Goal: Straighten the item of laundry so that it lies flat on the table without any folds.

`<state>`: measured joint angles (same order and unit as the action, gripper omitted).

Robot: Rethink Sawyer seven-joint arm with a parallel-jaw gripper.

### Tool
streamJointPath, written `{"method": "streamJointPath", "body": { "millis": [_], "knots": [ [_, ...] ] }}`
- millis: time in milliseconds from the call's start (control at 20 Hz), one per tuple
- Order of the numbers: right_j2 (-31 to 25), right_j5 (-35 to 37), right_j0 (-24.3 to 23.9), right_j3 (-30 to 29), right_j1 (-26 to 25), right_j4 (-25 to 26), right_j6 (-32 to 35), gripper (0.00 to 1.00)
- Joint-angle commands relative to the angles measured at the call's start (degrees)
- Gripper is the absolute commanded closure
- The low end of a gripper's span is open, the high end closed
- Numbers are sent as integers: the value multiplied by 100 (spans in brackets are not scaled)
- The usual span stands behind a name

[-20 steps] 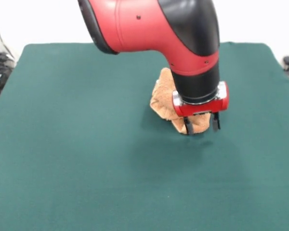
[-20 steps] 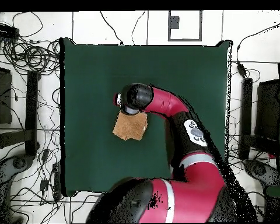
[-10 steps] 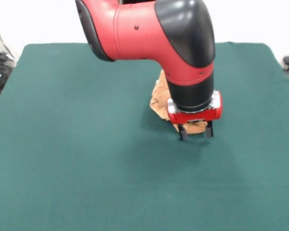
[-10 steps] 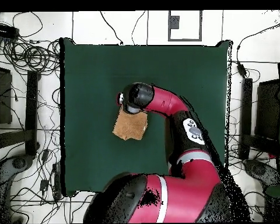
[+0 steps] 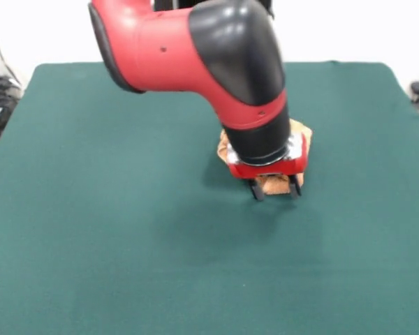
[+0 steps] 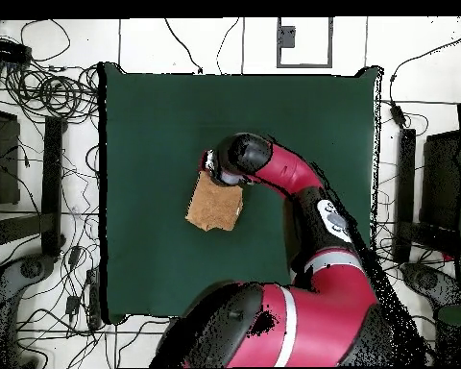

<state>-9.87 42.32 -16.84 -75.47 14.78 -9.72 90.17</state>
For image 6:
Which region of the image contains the thin black cable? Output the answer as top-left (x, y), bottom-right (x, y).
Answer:
top-left (215, 16), bottom-right (241, 75)
top-left (163, 17), bottom-right (204, 75)

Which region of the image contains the dark grey square plate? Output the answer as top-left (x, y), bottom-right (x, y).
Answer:
top-left (279, 25), bottom-right (296, 49)

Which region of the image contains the long black power strip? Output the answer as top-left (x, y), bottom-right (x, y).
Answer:
top-left (0, 37), bottom-right (33, 64)

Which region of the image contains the grey floor frame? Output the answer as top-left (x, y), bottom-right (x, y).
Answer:
top-left (276, 16), bottom-right (334, 69)

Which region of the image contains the long black cable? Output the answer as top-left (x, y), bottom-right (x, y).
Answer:
top-left (388, 22), bottom-right (461, 105)

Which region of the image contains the black power adapter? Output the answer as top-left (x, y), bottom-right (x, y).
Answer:
top-left (64, 295), bottom-right (81, 316)
top-left (390, 104), bottom-right (407, 128)

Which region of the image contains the black cable coil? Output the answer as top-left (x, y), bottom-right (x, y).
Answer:
top-left (0, 57), bottom-right (100, 124)

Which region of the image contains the narrow black power strip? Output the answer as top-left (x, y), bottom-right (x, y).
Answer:
top-left (86, 268), bottom-right (102, 331)

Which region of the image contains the orange terry towel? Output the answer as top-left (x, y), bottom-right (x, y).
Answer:
top-left (184, 170), bottom-right (244, 233)

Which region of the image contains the dark green table cloth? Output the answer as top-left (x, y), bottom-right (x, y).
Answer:
top-left (98, 62), bottom-right (383, 325)

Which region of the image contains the black box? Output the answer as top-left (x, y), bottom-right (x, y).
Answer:
top-left (420, 130), bottom-right (461, 232)
top-left (0, 109), bottom-right (21, 206)

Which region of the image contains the dark wheeled stand base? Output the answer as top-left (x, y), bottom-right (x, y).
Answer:
top-left (0, 255), bottom-right (57, 308)
top-left (400, 262), bottom-right (461, 308)

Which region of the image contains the looped black cable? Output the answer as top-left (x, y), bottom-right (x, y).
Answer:
top-left (20, 19), bottom-right (71, 62)

